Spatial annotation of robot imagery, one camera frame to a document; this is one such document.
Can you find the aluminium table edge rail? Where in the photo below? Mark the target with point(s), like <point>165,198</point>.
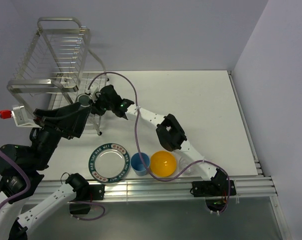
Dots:
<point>135,190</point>

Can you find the blue plastic cup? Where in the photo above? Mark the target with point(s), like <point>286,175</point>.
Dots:
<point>137,165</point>

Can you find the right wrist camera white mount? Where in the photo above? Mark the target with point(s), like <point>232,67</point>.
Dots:
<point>93,92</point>

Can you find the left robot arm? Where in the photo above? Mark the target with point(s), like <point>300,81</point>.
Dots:
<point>20,166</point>

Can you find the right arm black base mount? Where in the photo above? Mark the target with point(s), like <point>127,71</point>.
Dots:
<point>217,195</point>

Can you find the white plate green rim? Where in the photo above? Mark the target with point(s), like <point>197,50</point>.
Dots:
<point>109,163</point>

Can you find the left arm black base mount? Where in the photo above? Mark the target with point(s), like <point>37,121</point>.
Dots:
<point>82,204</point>

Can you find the metal dish rack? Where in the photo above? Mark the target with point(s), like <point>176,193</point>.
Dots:
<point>54,64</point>

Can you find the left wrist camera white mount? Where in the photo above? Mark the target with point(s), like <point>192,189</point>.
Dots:
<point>21,118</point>

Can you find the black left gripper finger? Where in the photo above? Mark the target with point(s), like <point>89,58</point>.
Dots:
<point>59,116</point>
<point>77,121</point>

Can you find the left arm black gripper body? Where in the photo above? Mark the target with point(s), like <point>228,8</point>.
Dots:
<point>54,125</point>

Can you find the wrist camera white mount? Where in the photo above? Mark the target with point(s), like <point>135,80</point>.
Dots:
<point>21,118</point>
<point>93,92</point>

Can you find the clear glass cup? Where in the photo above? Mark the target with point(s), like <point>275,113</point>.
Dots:
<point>184,165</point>

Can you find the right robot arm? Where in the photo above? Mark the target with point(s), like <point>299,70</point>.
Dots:
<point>170,134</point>

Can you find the yellow plastic bowl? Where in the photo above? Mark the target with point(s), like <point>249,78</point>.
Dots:
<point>163,164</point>

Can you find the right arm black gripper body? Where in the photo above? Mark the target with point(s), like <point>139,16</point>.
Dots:
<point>100,107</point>

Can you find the dark grey mug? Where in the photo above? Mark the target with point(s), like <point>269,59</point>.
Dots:
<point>84,99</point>

